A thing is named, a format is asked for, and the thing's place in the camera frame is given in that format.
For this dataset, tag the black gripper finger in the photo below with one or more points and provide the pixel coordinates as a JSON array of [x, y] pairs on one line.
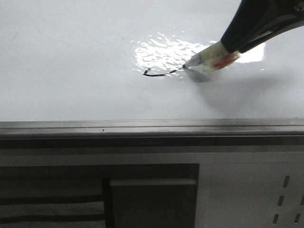
[[232, 38], [273, 31]]

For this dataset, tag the taped whiteboard marker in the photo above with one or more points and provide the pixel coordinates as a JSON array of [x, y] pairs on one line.
[[214, 57]]

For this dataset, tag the white whiteboard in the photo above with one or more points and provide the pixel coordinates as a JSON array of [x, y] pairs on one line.
[[100, 73]]

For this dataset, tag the white perforated metal panel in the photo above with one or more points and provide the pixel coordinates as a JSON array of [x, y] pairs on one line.
[[255, 190]]

